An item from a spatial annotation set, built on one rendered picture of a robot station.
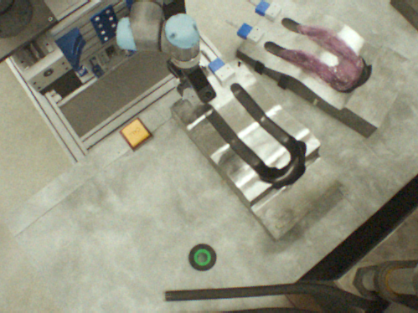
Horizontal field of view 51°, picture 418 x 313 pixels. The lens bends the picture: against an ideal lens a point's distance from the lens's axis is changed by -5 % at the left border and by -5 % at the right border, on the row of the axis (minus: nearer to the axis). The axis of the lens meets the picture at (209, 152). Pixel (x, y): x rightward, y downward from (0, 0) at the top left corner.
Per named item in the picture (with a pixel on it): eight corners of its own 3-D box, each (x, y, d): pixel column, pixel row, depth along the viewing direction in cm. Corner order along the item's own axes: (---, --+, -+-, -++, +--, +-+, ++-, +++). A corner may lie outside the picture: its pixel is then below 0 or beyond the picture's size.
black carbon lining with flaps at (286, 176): (198, 111, 139) (196, 100, 130) (239, 81, 141) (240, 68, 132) (272, 202, 131) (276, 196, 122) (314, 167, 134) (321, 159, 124)
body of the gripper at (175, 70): (188, 55, 131) (186, 34, 119) (207, 77, 129) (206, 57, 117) (167, 71, 130) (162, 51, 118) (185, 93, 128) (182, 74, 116)
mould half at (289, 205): (172, 116, 146) (167, 100, 133) (235, 69, 150) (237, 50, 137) (274, 241, 135) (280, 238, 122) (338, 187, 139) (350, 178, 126)
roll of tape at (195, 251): (219, 249, 135) (219, 248, 131) (211, 274, 133) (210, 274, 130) (194, 240, 136) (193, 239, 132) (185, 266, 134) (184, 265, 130)
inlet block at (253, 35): (221, 30, 151) (222, 22, 146) (229, 19, 152) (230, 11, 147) (255, 49, 149) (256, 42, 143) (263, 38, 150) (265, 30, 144)
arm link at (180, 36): (163, 9, 104) (200, 12, 103) (168, 33, 114) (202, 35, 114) (158, 38, 102) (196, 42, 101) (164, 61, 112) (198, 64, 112)
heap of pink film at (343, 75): (273, 59, 144) (276, 48, 137) (301, 19, 148) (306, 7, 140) (343, 103, 140) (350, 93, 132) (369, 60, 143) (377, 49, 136)
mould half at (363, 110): (236, 57, 151) (237, 40, 141) (277, 2, 156) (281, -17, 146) (367, 139, 143) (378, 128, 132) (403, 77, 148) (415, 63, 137)
